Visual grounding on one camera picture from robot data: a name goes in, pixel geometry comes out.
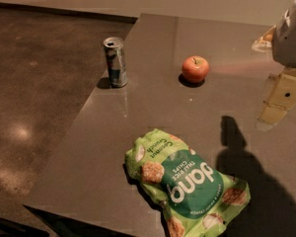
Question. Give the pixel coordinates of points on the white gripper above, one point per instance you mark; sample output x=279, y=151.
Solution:
x=291, y=39

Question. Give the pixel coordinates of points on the red apple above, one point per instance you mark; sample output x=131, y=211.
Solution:
x=195, y=69

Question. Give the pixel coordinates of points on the green rice chip bag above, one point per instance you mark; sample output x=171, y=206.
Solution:
x=197, y=200

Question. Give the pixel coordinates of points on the silver drink can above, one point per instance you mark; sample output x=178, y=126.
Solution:
x=114, y=51

